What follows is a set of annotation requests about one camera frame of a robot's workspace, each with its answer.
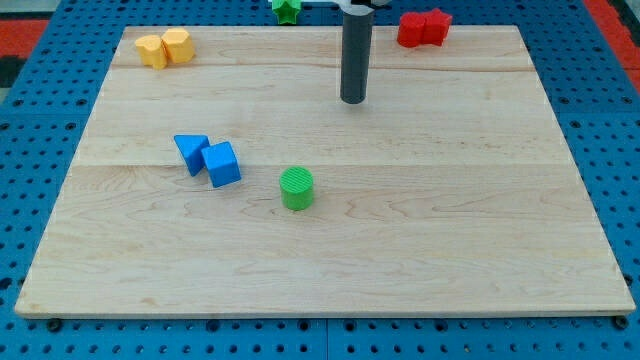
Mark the red star block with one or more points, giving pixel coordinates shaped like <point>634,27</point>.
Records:
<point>436,27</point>

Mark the blue cube block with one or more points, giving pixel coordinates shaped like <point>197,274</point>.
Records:
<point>221,164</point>

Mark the red rounded block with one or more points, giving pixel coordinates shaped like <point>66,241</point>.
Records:
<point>410,29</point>

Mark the green star block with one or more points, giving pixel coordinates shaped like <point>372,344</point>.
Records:
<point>286,11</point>

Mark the blue perforated base mat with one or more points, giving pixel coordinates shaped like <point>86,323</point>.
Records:
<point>586,63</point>

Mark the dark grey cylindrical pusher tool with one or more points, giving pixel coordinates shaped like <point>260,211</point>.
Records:
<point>356,46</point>

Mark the blue triangular prism block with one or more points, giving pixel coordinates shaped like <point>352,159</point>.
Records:
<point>190,147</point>

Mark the yellow heart block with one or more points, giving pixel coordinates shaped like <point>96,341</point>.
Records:
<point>151,51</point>

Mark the yellow rounded block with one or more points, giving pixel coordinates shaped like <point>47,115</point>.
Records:
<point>178,45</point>

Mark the light wooden board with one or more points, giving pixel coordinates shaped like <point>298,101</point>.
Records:
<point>449,192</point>

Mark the green cylinder block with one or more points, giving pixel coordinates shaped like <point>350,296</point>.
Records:
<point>296,185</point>

